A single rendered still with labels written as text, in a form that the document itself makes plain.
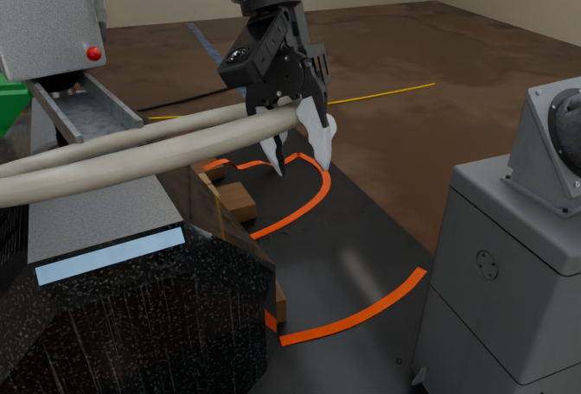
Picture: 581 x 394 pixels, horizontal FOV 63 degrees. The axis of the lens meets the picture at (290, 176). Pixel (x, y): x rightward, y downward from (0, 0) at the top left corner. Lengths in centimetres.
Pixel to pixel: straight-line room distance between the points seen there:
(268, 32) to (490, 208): 87
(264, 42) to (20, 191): 28
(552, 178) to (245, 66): 89
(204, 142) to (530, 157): 92
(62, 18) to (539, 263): 119
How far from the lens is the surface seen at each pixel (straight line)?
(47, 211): 130
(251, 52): 50
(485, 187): 128
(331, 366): 185
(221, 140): 48
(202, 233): 119
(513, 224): 123
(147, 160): 47
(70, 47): 123
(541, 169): 125
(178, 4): 658
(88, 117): 110
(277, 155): 59
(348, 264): 223
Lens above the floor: 149
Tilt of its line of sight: 31 degrees down
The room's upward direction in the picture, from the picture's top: straight up
